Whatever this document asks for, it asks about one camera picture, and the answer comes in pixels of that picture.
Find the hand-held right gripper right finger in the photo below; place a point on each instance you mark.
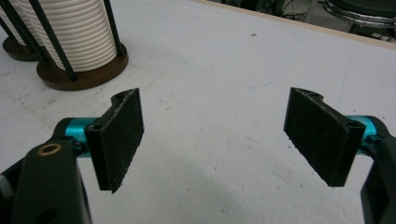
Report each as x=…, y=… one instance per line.
x=320, y=140

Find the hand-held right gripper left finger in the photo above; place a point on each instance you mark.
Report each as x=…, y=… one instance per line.
x=116, y=137

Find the tall stack of white cups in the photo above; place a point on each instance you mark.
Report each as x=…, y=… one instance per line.
x=14, y=28
x=77, y=34

